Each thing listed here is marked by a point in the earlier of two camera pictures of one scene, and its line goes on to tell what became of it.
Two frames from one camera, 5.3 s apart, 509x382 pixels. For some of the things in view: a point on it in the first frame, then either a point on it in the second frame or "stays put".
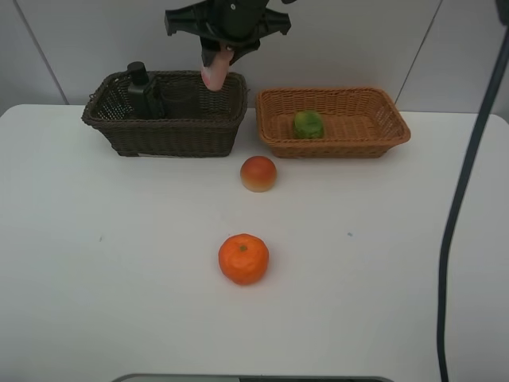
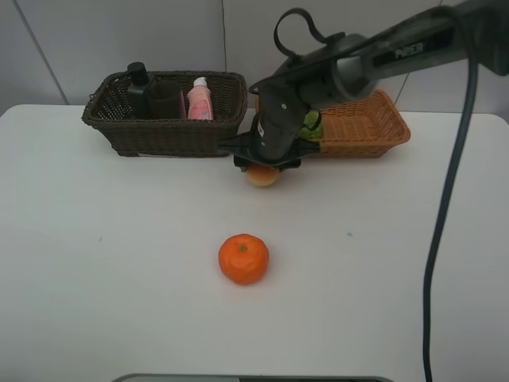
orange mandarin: (243, 258) stays put
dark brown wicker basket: (213, 134) stays put
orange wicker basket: (358, 122) stays put
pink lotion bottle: (215, 74) -> (200, 105)
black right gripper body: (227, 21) -> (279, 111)
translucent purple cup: (180, 99) -> (163, 100)
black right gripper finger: (242, 48) -> (293, 164)
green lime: (308, 125) stays put
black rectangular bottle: (139, 79) stays put
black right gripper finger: (210, 48) -> (242, 162)
